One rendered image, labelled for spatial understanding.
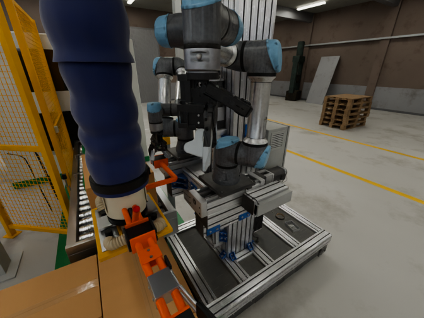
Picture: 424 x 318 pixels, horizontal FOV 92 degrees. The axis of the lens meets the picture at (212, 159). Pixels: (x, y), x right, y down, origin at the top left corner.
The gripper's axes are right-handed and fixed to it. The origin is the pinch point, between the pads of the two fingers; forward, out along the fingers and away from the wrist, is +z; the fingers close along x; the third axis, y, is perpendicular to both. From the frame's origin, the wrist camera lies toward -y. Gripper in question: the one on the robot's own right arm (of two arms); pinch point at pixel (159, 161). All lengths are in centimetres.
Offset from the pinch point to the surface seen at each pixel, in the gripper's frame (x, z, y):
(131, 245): -30, 0, 59
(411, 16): 1007, -219, -224
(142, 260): -28, -1, 67
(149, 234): -24, -2, 59
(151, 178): -3.6, 15.9, -9.2
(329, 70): 979, -44, -454
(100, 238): -39, 11, 37
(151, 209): -16.0, 8.5, 32.8
